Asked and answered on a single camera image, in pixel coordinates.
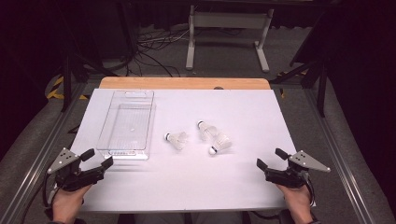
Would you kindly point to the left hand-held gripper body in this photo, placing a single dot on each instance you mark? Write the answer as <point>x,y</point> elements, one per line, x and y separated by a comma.
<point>71,179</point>

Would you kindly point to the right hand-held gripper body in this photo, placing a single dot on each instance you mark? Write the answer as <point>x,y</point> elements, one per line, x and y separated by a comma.
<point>292,177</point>

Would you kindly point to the clear plastic tray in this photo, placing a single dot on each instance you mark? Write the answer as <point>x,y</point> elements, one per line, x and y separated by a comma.
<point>126,127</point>

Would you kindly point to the white feather shuttlecock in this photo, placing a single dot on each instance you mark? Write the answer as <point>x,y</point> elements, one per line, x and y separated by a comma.
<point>205,129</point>
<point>221,143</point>
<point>178,140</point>

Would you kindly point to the person's right hand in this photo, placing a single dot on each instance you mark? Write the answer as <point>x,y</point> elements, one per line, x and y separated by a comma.
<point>297,202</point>

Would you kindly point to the person's left hand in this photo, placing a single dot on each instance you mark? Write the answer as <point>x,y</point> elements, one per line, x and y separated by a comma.
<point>67,203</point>

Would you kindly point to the white table sheet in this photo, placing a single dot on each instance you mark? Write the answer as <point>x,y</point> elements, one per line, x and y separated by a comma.
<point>202,180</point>

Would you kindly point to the yellow black floor tape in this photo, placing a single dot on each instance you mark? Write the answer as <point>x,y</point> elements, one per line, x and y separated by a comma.
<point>56,90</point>

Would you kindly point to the black metal stand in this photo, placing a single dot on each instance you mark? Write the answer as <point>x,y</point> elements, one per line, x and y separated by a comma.
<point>67,81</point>
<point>322,87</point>

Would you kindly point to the white metal stand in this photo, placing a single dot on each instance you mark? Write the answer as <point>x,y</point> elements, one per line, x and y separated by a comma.
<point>230,20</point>

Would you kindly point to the aluminium rail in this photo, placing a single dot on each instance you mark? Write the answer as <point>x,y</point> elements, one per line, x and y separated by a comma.
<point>34,161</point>
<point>339,161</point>

